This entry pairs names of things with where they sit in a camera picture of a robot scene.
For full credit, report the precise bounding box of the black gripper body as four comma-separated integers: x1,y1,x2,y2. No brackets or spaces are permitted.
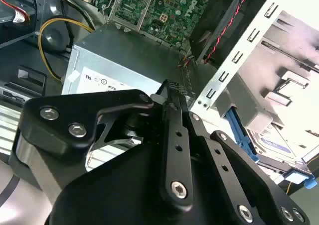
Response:
46,108,241,225

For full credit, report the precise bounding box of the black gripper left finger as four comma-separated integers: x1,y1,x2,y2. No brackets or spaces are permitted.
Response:
11,79,195,206

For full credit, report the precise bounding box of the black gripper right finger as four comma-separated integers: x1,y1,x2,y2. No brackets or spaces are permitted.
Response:
180,99,312,225

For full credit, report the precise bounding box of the hard disk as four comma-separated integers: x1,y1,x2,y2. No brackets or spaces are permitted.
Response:
225,105,319,190

